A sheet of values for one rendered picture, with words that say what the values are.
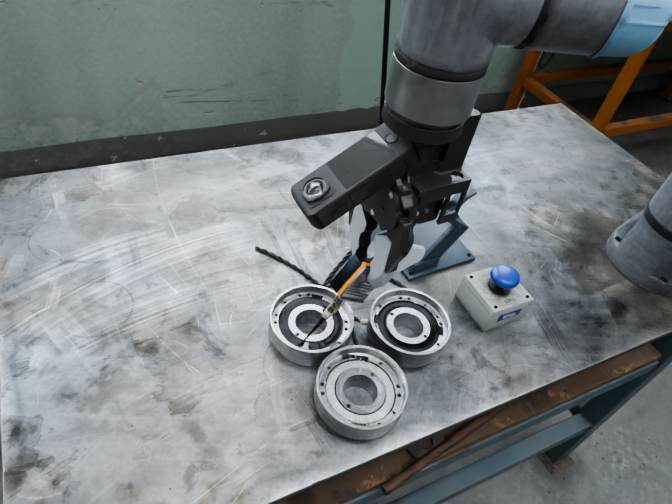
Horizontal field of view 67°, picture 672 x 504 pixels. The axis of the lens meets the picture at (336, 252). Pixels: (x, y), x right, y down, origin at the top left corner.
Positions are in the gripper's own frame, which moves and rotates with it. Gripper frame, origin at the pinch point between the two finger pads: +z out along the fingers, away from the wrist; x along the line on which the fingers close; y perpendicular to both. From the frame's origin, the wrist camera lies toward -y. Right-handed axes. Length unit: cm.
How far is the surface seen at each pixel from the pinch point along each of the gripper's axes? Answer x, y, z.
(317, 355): -2.6, -5.9, 9.6
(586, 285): -5.8, 40.3, 13.3
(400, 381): -9.4, 1.6, 10.0
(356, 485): -10.6, 0.4, 38.2
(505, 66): 149, 189, 67
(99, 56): 159, -7, 48
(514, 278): -4.3, 22.3, 5.8
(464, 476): -12, 34, 69
